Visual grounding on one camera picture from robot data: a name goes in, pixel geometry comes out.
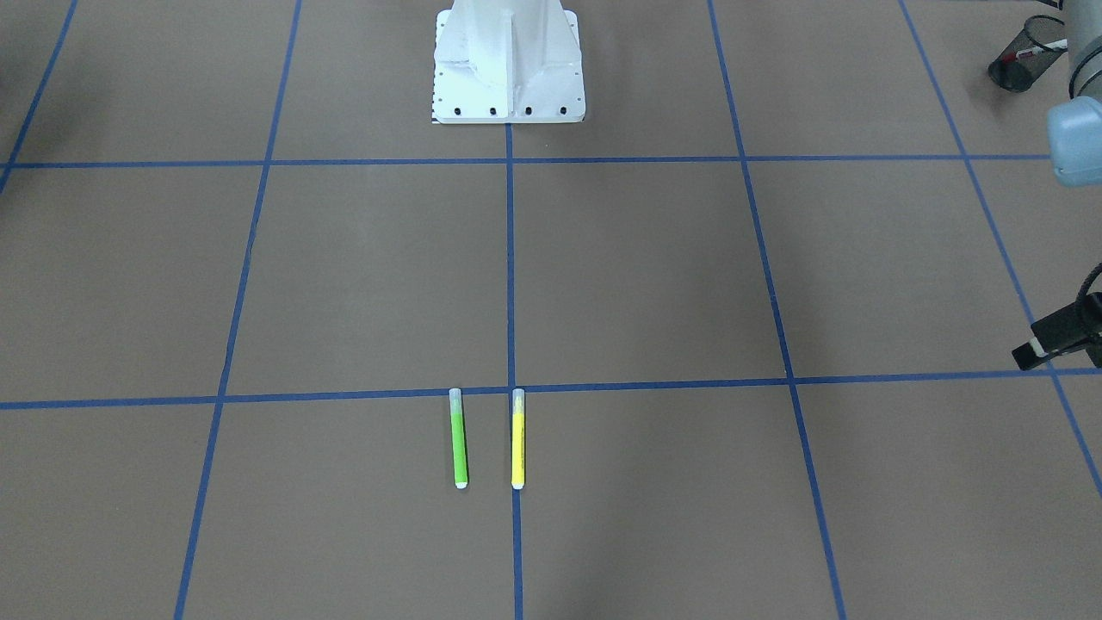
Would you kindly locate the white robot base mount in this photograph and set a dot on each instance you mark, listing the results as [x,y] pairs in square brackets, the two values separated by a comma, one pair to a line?
[507,62]

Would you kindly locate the yellow highlighter pen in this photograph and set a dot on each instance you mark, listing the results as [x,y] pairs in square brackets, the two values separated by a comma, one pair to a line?
[517,440]

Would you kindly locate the green highlighter pen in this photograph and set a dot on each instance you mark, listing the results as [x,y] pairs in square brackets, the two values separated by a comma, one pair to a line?
[458,438]

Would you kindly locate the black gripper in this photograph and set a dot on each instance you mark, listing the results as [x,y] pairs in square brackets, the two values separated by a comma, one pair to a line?
[1056,331]

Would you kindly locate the red white marker pen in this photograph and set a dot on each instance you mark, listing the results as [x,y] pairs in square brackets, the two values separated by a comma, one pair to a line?
[1058,47]

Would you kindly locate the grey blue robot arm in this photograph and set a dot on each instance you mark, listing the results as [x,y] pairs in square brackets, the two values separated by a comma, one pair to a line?
[1073,135]

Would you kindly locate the black mesh pen holder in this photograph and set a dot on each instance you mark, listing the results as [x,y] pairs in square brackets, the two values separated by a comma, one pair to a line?
[1019,76]

